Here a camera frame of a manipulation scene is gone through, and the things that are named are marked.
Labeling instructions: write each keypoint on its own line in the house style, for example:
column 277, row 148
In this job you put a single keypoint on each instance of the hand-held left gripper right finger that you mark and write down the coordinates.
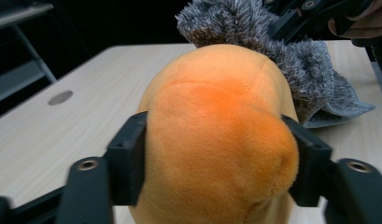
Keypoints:
column 310, row 165

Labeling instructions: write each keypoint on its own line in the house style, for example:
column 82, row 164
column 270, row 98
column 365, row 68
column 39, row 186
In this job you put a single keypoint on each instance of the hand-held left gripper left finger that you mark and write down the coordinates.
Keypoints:
column 126, row 158

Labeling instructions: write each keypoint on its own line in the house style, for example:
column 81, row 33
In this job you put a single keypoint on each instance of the orange plush toy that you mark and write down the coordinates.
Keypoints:
column 216, row 124

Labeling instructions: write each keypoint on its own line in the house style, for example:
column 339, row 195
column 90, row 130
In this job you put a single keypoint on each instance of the white metal desk frame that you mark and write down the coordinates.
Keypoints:
column 17, row 77

